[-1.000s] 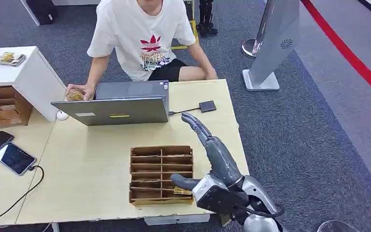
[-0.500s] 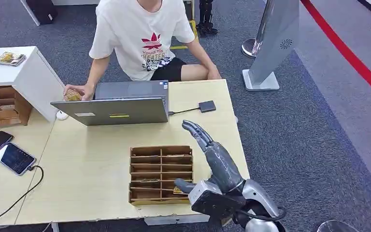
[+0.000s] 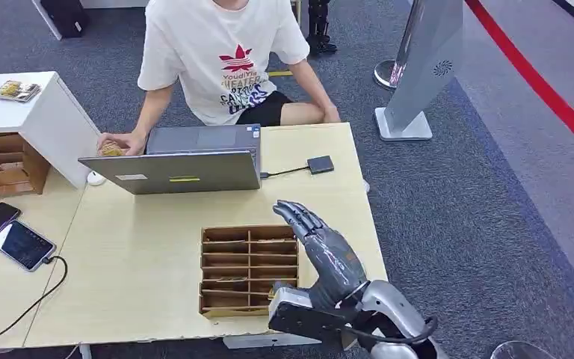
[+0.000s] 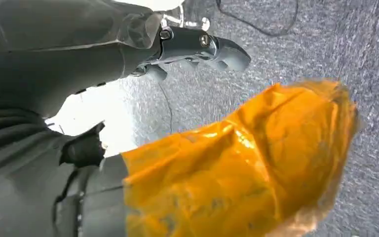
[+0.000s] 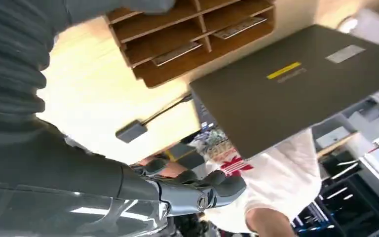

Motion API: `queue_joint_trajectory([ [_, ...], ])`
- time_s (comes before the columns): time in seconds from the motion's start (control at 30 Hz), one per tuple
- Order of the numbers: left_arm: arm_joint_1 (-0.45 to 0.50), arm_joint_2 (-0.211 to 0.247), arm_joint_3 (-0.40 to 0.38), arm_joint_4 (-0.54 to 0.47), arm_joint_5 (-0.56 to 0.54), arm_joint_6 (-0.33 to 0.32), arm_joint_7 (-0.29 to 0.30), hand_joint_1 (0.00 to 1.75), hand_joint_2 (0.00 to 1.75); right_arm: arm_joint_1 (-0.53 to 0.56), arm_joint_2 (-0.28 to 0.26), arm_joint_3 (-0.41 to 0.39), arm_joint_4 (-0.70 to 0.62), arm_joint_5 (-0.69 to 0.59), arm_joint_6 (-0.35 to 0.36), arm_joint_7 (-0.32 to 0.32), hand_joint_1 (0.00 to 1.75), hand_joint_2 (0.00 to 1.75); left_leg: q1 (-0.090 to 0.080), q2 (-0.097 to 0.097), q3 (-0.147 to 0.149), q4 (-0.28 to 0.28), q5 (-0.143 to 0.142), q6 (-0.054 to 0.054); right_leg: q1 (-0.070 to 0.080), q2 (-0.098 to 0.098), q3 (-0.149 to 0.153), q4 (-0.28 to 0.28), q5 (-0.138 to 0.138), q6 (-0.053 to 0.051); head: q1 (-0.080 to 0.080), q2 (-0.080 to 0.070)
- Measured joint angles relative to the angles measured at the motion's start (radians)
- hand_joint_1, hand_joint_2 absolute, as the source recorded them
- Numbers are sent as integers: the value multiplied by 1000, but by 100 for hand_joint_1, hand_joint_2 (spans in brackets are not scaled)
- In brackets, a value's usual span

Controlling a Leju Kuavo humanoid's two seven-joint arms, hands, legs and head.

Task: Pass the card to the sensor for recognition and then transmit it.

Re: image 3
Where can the wooden card box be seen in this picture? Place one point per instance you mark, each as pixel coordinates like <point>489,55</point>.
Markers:
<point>250,257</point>

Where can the red barrier belt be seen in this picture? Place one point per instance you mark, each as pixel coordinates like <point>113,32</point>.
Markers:
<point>539,86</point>

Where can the black usb hub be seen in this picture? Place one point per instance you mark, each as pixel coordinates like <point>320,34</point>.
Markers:
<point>320,164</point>

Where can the brown compartment box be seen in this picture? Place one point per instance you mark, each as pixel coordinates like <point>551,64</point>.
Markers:
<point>34,168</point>

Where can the chrome stanchion post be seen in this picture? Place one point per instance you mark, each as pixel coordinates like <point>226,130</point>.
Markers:
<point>388,74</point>

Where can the black robot legs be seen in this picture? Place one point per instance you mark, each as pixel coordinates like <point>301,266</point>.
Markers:
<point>320,29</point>

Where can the white mouse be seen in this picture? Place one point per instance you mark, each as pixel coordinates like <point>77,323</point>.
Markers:
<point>96,179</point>

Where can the grey desk frame bar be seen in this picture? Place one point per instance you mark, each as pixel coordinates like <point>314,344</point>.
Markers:
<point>267,342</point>

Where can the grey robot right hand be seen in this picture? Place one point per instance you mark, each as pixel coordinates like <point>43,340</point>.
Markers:
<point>334,262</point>

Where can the white cabinet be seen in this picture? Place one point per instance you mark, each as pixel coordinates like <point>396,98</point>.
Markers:
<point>54,124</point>

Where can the clear round object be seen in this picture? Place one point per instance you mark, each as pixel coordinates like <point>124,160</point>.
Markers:
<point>522,351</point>

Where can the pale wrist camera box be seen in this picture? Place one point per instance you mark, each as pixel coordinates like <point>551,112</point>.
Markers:
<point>297,309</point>

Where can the silver kiosk stand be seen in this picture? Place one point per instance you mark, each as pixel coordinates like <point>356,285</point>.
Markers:
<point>425,64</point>

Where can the person's right hand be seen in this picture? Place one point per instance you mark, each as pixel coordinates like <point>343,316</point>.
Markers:
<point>131,141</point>

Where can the grey laptop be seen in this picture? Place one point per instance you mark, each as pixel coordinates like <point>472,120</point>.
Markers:
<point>168,173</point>

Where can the person's left hand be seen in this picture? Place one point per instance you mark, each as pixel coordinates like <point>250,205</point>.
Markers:
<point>332,115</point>

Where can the person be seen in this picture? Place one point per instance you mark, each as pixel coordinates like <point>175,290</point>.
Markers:
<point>217,74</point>

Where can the black case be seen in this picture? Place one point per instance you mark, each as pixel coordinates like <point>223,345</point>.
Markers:
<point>64,17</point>

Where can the phone with lit screen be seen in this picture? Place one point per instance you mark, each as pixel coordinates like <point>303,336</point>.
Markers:
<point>22,245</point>

